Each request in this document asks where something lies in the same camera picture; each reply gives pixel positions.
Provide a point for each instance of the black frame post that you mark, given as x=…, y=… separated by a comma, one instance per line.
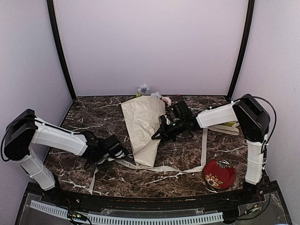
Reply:
x=59, y=48
x=242, y=50

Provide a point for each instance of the right black frame post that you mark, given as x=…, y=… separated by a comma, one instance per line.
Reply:
x=242, y=50

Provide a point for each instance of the left black frame post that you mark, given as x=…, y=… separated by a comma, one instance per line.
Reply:
x=59, y=48

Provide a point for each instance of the blue fake flower stem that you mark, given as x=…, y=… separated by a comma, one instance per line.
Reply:
x=144, y=89

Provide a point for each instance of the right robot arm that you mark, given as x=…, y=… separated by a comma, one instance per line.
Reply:
x=251, y=117

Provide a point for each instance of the beige wrapping paper sheet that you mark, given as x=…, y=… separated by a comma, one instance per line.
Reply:
x=141, y=115

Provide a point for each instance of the black front table rail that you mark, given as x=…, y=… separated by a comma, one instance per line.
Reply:
x=229, y=200

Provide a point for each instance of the yellow-green cup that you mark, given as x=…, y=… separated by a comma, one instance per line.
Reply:
x=230, y=124

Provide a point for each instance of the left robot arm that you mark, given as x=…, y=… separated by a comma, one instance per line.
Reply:
x=27, y=130

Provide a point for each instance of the white slotted cable duct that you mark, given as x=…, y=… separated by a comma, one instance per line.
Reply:
x=124, y=217

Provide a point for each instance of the pink fake rose stem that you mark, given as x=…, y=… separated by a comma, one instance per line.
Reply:
x=167, y=101

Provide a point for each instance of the white printed ribbon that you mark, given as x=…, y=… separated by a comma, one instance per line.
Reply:
x=175, y=172

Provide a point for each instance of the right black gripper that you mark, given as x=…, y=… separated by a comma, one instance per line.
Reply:
x=164, y=134

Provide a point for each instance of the red floral plate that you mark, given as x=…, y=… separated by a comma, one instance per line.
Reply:
x=219, y=174

